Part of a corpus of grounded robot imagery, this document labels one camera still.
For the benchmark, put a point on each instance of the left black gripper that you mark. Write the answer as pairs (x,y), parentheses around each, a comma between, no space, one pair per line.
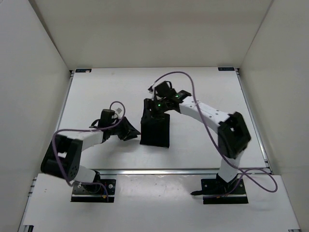
(129,130)

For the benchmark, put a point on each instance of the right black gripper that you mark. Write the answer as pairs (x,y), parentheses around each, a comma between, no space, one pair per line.
(151,105)

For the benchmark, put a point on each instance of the black skirt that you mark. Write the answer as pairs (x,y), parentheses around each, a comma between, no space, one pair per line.
(154,129)

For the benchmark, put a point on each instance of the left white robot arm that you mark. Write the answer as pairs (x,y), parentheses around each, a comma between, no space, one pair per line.
(63,156)

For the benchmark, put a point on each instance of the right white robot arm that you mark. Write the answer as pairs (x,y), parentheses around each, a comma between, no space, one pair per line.
(231,129)

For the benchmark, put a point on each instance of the right blue label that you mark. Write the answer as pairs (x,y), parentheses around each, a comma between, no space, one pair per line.
(226,69)

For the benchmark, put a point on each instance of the blue label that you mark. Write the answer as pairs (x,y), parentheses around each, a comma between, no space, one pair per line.
(83,70)
(226,69)

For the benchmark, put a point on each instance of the left blue label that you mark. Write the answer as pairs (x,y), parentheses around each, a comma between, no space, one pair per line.
(83,70)

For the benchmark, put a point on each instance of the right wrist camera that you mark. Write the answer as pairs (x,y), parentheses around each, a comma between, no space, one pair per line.
(164,90)

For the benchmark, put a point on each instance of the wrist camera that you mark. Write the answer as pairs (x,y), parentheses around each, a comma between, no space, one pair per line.
(109,119)
(164,90)

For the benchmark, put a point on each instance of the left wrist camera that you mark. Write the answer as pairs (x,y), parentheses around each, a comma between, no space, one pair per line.
(109,119)

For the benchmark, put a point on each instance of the aluminium rail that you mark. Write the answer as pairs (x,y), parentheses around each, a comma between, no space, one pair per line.
(157,171)

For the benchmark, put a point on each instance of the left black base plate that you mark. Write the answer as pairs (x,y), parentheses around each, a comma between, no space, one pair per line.
(95,193)

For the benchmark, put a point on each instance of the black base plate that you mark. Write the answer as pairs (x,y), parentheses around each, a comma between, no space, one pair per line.
(214,192)
(95,193)

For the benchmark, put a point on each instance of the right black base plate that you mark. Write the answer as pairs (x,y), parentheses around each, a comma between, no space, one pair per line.
(214,192)

